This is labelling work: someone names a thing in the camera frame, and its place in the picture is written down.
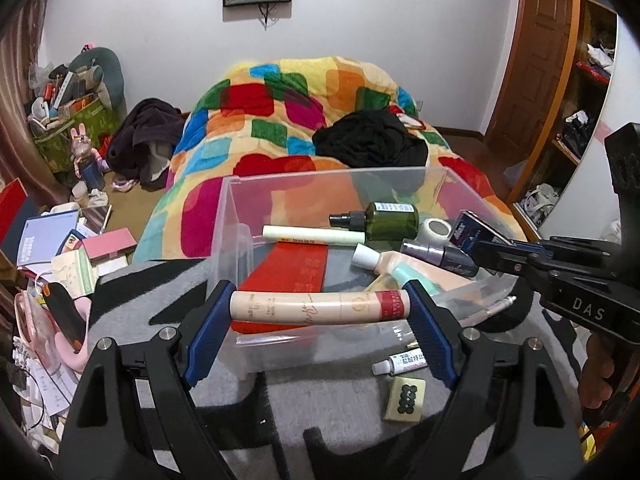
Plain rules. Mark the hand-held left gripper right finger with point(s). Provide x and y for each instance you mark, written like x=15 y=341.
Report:
x=430 y=330

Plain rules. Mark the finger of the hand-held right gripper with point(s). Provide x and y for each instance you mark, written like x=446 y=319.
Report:
x=505 y=260
x=570 y=245

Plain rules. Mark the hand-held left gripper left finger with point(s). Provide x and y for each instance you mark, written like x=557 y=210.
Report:
x=210 y=340

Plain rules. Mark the dark blue small box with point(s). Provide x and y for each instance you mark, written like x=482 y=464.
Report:
x=475 y=230

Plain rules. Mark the silver pen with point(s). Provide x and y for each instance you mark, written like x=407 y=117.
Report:
x=490 y=307

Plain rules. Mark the mint green tube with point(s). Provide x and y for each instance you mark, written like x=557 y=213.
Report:
x=415 y=280

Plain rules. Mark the small purple bottle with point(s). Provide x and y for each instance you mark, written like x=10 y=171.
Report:
x=440 y=260

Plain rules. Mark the clear plastic storage box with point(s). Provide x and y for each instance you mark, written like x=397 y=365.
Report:
x=280 y=350

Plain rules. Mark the translucent tape roll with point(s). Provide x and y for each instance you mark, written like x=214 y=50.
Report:
x=434 y=232

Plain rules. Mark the beige tube with white cap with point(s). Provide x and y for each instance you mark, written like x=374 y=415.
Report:
x=370 y=259

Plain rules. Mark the beige tube with red band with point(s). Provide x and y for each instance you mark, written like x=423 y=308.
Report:
x=310 y=306

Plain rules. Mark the red foil pouch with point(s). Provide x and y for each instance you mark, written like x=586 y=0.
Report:
x=290 y=270

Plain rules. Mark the green spray bottle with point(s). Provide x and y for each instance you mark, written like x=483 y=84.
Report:
x=385 y=220

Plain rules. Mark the light green tube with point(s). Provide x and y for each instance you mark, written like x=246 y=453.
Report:
x=310 y=235

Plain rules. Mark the person's right hand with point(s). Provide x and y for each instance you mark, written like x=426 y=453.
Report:
x=597 y=370

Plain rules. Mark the small white ointment tube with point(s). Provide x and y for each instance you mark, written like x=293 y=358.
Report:
x=400 y=362

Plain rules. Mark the white bag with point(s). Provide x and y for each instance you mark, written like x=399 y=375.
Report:
x=540 y=202

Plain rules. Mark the white sliding door pink hearts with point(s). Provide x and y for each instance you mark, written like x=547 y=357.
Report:
x=595 y=180

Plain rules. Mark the cream mahjong tile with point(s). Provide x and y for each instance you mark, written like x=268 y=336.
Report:
x=405 y=399

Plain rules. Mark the grey black zebra blanket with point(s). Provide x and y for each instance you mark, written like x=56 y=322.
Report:
x=150 y=290

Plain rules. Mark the pink flat box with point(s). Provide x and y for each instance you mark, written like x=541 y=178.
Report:
x=110 y=245

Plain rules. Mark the wooden wardrobe shelf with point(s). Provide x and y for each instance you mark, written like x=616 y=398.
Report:
x=575 y=100

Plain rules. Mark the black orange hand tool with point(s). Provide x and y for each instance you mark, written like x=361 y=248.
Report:
x=62 y=315

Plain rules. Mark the green white paper packet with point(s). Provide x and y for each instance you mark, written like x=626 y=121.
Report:
x=75 y=272

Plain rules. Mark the pink pouch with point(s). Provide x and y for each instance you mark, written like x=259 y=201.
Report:
x=35 y=330

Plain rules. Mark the black clothing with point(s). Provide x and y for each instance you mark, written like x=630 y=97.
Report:
x=370 y=140

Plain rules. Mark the blue notebook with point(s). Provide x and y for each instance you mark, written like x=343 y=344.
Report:
x=45 y=237

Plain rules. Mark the wooden door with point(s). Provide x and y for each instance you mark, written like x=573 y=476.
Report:
x=535 y=50

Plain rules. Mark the dark blue bottle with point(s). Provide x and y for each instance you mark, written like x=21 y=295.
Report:
x=91 y=172

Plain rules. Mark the dark brown clothes pile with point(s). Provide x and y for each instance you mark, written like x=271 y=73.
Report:
x=142 y=140

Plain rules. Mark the colourful patchwork blanket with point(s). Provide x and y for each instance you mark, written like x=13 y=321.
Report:
x=260 y=125

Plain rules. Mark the pink bunny toy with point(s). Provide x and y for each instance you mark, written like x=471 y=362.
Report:
x=81 y=145

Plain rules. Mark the red box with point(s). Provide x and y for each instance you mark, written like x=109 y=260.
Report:
x=12 y=210

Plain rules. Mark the green patterned storage box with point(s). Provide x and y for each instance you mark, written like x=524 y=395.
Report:
x=60 y=145

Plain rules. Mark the grey green neck pillow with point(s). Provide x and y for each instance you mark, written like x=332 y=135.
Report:
x=107 y=70

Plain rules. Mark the striped curtain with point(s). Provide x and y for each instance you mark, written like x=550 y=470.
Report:
x=20 y=85

